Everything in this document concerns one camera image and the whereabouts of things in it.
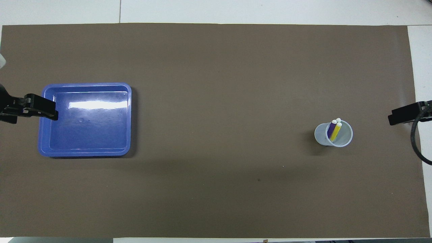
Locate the brown table mat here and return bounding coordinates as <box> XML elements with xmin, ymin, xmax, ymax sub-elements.
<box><xmin>0</xmin><ymin>23</ymin><xmax>431</xmax><ymax>238</ymax></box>

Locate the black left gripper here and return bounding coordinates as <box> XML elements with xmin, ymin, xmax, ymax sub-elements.
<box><xmin>0</xmin><ymin>84</ymin><xmax>58</xmax><ymax>124</ymax></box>

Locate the yellow marker pen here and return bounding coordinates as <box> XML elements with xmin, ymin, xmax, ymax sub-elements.
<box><xmin>330</xmin><ymin>122</ymin><xmax>343</xmax><ymax>141</ymax></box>

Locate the blue plastic tray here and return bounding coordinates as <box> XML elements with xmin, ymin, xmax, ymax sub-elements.
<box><xmin>38</xmin><ymin>83</ymin><xmax>132</xmax><ymax>158</ymax></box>

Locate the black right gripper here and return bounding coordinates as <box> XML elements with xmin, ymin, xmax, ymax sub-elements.
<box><xmin>388</xmin><ymin>100</ymin><xmax>432</xmax><ymax>126</ymax></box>

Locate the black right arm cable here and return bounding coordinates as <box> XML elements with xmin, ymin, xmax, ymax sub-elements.
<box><xmin>410</xmin><ymin>110</ymin><xmax>432</xmax><ymax>166</ymax></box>

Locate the translucent mesh pen cup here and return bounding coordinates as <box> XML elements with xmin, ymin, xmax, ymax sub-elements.
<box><xmin>314</xmin><ymin>120</ymin><xmax>353</xmax><ymax>147</ymax></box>

